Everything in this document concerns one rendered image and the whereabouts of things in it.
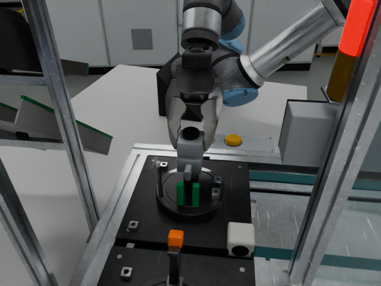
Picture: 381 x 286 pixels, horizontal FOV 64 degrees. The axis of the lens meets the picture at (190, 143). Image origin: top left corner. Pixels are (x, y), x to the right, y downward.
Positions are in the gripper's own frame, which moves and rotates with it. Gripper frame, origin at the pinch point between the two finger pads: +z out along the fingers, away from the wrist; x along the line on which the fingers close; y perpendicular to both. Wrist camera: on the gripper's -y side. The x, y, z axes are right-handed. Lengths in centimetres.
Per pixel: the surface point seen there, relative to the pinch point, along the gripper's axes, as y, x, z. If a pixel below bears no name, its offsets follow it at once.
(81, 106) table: 57, 48, -17
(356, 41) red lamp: -24.4, -17.1, -8.3
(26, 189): 23, 44, 13
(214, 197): 4.9, -4.8, 9.4
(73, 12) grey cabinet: 236, 155, -151
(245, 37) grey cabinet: 278, -26, -150
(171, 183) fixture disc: 8.5, 4.0, 7.6
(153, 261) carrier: -2.8, 4.2, 20.0
